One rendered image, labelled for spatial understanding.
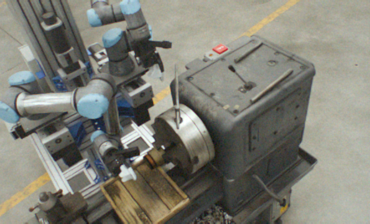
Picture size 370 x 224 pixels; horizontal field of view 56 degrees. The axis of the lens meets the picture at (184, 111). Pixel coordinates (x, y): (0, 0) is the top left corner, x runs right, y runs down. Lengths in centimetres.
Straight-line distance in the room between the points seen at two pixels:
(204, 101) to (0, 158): 247
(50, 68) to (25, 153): 164
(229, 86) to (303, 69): 36
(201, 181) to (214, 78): 52
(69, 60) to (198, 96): 73
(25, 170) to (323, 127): 263
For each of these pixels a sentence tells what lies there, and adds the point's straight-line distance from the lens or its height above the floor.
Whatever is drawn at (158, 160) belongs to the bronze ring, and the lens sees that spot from 156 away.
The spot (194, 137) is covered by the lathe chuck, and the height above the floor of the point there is 119.
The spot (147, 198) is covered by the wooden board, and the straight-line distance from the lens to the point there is 172.
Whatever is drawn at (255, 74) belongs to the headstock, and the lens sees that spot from 168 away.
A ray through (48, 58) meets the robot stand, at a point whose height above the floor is 134.
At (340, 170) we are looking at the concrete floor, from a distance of 294.
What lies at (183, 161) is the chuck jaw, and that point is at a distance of 151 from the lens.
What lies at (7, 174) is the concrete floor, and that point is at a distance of 346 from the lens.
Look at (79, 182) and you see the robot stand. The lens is 279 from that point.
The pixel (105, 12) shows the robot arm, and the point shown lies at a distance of 149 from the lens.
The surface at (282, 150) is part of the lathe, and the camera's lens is 197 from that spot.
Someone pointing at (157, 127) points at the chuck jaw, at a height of 118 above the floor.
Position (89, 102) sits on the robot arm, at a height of 140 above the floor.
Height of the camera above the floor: 231
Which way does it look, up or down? 44 degrees down
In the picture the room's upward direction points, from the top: 10 degrees counter-clockwise
